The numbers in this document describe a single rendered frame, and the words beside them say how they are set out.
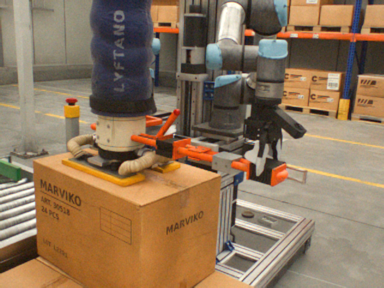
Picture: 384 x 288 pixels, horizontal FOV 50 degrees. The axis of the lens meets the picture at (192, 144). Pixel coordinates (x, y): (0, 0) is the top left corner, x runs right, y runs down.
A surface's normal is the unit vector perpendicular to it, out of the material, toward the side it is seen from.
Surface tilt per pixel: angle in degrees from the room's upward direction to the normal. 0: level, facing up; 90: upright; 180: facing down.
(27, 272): 0
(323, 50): 90
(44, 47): 90
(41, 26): 90
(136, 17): 77
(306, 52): 90
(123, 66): 109
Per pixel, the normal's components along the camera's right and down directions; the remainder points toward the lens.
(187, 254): 0.77, 0.20
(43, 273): 0.04, -0.97
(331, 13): -0.55, 0.15
